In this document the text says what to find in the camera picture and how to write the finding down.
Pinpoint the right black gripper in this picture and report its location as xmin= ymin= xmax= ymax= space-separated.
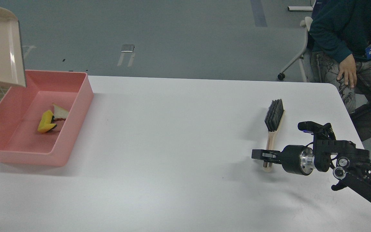
xmin=252 ymin=145 xmax=316 ymax=175

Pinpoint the beige hand brush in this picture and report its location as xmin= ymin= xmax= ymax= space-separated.
xmin=263 ymin=99 xmax=285 ymax=172

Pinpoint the white bread piece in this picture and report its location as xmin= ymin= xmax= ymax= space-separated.
xmin=52 ymin=103 xmax=69 ymax=121

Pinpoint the yellow green sponge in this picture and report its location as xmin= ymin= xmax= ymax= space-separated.
xmin=37 ymin=110 xmax=57 ymax=133

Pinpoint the beige plastic dustpan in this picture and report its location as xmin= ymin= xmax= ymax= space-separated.
xmin=0 ymin=7 xmax=27 ymax=88

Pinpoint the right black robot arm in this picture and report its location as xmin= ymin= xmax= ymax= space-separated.
xmin=252 ymin=121 xmax=371 ymax=203

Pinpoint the pink plastic bin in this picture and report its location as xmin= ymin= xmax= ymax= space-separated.
xmin=0 ymin=70 xmax=94 ymax=167

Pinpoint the person's right hand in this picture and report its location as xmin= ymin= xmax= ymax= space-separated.
xmin=336 ymin=54 xmax=357 ymax=88

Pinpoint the white office chair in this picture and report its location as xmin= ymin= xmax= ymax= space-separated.
xmin=277 ymin=16 xmax=316 ymax=82

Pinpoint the person in teal sweater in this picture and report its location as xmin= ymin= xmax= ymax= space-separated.
xmin=309 ymin=0 xmax=371 ymax=141

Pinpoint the white desk base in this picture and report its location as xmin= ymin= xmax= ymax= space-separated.
xmin=287 ymin=0 xmax=315 ymax=11

